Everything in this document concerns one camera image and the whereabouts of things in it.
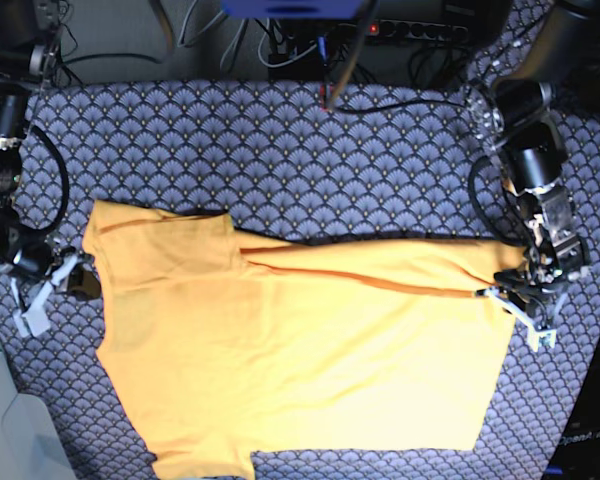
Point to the blue fan-patterned tablecloth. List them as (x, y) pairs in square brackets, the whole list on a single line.
[(281, 166)]

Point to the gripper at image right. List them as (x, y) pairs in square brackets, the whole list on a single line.
[(553, 260)]

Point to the black OpenArm case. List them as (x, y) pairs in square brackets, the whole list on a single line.
[(577, 455)]

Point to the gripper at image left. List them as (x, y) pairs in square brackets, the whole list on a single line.
[(35, 260)]

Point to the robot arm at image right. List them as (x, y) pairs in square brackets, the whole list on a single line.
[(521, 139)]

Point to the yellow T-shirt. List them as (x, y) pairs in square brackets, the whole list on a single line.
[(221, 343)]

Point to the white furniture at lower left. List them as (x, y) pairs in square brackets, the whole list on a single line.
[(29, 444)]

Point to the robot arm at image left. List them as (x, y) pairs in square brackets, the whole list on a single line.
[(30, 52)]

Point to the purple box at top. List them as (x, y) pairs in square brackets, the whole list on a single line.
[(292, 9)]

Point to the black power strip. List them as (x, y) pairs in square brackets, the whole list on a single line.
[(399, 31)]

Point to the red-framed black clip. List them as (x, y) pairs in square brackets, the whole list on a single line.
[(325, 92)]

